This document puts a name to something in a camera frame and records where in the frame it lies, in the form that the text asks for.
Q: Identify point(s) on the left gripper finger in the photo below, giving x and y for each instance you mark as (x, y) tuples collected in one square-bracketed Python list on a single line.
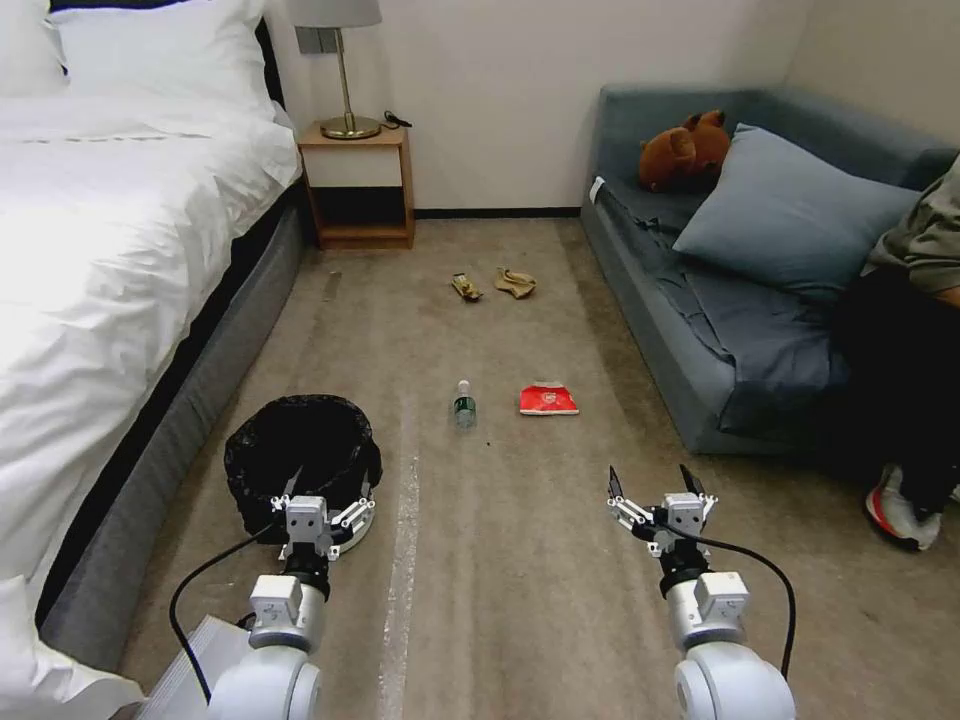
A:
[(281, 504), (352, 519)]

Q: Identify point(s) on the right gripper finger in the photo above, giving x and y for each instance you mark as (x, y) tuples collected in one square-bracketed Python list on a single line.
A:
[(628, 514), (696, 484)]

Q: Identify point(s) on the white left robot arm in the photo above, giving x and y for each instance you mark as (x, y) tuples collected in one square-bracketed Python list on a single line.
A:
[(262, 675)]

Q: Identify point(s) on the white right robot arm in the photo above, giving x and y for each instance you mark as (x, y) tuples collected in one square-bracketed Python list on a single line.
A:
[(731, 679)]

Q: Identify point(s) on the trash bin with black bag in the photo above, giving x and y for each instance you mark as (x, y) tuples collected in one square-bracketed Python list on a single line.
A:
[(255, 465)]

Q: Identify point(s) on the grey upholstered bed base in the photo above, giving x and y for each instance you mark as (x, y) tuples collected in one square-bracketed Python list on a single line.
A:
[(195, 405)]

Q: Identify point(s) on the red flattened paper packet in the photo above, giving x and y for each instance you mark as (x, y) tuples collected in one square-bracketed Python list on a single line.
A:
[(549, 400)]

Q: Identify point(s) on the clear plastic water bottle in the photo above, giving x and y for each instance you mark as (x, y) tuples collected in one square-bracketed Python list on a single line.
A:
[(463, 409)]

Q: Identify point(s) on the dark blue sofa sheet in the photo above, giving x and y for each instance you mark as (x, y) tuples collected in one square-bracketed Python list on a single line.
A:
[(757, 330)]

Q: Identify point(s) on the person's white red shoe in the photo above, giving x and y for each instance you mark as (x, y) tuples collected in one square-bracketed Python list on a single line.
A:
[(896, 514)]

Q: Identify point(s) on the grey-blue sofa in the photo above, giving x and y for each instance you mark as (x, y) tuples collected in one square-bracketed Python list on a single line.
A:
[(645, 285)]

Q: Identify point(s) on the person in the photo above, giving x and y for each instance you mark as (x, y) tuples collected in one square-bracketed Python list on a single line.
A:
[(900, 360)]

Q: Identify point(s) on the crumpled brown paper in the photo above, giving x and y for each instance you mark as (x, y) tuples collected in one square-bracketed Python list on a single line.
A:
[(514, 283)]

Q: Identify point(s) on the crumpled tan snack wrapper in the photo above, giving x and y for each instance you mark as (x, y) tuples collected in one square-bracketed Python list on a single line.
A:
[(466, 287)]

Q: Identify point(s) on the grey-blue cushion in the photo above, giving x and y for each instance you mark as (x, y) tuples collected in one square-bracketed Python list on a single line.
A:
[(787, 217)]

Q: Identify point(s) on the white bed duvet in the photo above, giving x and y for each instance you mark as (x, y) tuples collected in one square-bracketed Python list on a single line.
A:
[(112, 262)]

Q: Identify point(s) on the white sofa label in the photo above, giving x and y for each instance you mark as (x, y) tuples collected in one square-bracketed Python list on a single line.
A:
[(598, 190)]

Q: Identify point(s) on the brown teddy bear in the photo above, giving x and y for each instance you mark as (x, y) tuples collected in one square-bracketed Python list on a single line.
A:
[(679, 154)]

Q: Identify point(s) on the wooden nightstand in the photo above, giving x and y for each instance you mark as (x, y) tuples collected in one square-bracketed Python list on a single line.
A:
[(358, 157)]

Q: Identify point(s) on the brass table lamp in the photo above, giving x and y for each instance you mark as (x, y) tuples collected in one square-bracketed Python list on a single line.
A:
[(346, 82)]

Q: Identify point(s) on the black bed headboard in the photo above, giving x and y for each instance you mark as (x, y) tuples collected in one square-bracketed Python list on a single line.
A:
[(270, 60)]

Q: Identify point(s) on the large white pillow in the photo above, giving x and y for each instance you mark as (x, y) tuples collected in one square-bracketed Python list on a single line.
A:
[(165, 52)]

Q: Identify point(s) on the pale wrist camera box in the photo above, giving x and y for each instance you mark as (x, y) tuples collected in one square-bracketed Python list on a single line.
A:
[(684, 511), (306, 517)]

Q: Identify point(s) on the grey wall switch panel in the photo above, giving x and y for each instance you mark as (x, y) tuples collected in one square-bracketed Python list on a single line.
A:
[(311, 39)]

